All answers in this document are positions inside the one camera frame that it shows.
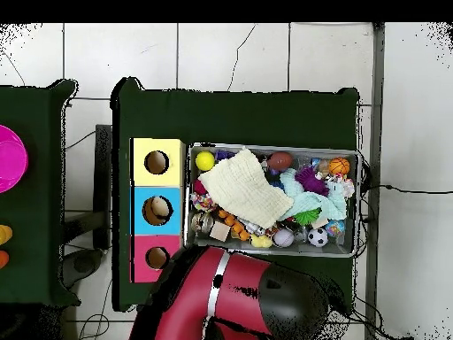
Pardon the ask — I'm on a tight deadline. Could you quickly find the clear mesh bin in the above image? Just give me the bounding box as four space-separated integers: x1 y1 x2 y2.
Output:
183 142 362 259

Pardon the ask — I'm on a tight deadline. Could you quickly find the cream yellow cloth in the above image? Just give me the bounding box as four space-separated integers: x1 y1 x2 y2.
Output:
198 148 295 230

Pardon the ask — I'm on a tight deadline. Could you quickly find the yellow ball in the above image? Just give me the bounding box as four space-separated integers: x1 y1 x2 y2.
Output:
195 151 217 172

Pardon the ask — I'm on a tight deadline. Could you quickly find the small wooden block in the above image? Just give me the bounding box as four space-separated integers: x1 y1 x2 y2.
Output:
209 221 232 242

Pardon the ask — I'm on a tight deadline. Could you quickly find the brown toy football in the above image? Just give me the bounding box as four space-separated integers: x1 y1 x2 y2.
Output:
266 151 295 172

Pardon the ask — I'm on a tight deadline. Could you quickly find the white ball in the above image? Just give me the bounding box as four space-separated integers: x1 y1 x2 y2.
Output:
273 228 296 249

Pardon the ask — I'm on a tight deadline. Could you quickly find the green spiky ball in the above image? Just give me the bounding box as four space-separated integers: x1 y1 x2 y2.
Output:
293 208 321 227

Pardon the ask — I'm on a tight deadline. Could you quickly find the purple spiky toy with eyes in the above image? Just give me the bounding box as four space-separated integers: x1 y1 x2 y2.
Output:
295 166 330 197

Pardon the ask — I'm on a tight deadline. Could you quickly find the mint green cloth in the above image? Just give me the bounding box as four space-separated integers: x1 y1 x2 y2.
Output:
279 167 348 222

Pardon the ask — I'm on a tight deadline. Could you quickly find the small soccer ball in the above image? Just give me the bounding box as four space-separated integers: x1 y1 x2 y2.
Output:
307 227 330 249

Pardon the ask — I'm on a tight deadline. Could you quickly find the orange toy basketball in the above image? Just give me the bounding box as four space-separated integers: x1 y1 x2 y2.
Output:
328 157 351 176

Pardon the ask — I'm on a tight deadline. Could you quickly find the dark green side table cloth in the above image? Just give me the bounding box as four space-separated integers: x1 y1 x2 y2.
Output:
0 79 81 308

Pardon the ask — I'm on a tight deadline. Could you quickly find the magenta plate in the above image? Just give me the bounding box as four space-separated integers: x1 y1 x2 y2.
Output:
0 124 29 194

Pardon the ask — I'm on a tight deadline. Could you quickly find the black cable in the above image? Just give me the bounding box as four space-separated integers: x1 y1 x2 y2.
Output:
360 183 453 196

